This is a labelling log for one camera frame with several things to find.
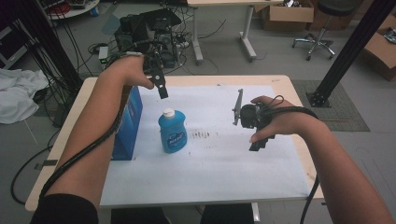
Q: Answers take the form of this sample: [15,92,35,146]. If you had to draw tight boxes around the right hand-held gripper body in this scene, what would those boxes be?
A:
[232,88,271,130]

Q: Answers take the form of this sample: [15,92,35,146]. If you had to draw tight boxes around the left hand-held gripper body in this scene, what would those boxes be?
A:
[141,39,167,82]

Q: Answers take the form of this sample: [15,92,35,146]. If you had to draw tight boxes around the person's left hand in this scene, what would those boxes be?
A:
[100,54,156,91]

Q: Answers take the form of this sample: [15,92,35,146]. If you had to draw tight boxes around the person's right hand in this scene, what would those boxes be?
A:
[248,95,319,144]

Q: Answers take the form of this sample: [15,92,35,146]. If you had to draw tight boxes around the black equipment pile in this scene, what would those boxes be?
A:
[113,7,191,70]

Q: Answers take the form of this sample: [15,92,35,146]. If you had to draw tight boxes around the blue bottle with white cap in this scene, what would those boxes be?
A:
[157,107,189,154]

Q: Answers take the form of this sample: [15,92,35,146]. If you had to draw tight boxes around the white table mat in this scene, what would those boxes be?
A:
[99,84,313,208]

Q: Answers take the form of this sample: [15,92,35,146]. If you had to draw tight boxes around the blue cardboard box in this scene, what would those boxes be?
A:
[110,85,144,161]

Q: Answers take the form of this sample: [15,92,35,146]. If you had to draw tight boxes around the grey power adapter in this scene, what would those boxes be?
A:
[97,46,110,67]

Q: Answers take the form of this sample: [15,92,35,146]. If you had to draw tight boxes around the beige wooden table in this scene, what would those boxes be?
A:
[24,74,325,213]

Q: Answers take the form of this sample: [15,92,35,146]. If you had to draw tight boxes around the white-legged desk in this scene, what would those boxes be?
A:
[186,0,285,66]

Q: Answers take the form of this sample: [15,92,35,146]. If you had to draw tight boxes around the grey floor mat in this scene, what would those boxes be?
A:
[290,79,372,133]

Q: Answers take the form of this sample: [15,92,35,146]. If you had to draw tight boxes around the round white table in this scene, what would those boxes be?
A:
[40,0,101,21]

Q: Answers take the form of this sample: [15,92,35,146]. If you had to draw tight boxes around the open cardboard box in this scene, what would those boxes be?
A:
[260,0,316,32]
[361,13,396,83]

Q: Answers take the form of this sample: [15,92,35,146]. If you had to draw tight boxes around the black office chair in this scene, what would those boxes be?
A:
[290,0,364,62]

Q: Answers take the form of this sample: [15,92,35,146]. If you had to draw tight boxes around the person's black trousers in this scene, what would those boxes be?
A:
[29,193,256,224]

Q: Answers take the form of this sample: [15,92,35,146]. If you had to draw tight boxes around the white crumpled cloth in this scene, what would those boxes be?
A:
[0,67,50,125]

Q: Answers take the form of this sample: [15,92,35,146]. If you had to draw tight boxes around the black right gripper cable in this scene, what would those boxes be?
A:
[257,94,321,224]

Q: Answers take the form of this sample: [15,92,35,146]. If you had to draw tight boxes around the black stand with cables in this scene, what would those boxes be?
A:
[6,0,84,94]

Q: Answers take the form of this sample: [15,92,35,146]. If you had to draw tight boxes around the black metal frame post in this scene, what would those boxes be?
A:
[305,0,396,109]

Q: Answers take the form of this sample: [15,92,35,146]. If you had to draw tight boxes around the black floor cable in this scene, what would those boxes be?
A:
[9,129,62,206]

